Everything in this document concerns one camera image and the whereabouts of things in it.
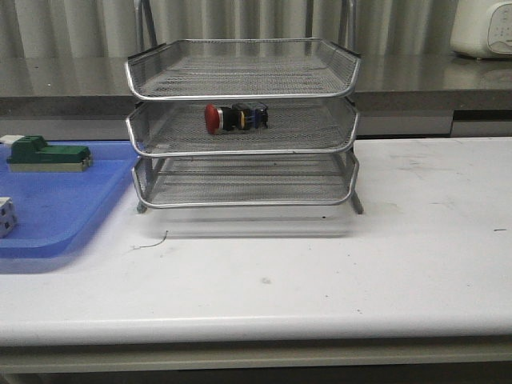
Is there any silver rack frame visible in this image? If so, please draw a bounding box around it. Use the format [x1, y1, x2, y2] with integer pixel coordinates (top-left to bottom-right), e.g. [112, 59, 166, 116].
[133, 0, 366, 215]

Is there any green electrical module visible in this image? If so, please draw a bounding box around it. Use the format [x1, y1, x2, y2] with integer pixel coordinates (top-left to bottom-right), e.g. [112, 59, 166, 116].
[6, 135, 93, 172]

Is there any mesh tray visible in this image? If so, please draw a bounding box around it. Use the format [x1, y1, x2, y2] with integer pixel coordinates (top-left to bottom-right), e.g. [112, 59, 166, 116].
[132, 152, 359, 209]
[126, 98, 360, 158]
[125, 38, 361, 102]

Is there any red emergency stop button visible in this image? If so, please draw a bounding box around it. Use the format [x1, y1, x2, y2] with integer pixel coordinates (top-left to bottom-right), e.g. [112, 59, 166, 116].
[204, 102, 269, 134]

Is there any white circuit breaker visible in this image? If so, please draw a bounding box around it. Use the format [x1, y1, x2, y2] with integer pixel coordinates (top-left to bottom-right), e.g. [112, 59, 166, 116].
[0, 197, 18, 238]

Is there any grey back counter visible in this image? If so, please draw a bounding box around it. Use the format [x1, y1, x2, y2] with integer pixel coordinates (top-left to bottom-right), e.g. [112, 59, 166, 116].
[1, 54, 511, 140]

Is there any white appliance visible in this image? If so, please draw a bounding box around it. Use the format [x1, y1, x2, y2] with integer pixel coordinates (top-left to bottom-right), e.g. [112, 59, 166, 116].
[450, 0, 511, 59]

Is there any thin wire scrap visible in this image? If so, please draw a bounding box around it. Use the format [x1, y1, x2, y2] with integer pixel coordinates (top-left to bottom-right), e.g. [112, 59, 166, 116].
[130, 230, 169, 251]

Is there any blue plastic tray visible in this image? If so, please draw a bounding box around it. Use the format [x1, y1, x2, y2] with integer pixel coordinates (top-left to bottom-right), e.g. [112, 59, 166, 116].
[1, 141, 137, 258]

